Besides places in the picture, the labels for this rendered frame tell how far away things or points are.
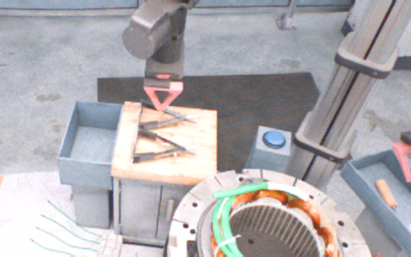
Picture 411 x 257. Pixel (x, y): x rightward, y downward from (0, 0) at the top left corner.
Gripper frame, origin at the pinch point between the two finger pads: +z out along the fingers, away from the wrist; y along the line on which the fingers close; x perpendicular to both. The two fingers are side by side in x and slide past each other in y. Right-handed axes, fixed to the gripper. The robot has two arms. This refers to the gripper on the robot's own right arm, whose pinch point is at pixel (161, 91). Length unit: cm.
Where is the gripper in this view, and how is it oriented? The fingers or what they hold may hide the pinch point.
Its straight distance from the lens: 87.3
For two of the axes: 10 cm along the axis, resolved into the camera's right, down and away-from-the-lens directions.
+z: -0.4, 6.6, 7.5
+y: -0.8, 7.5, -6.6
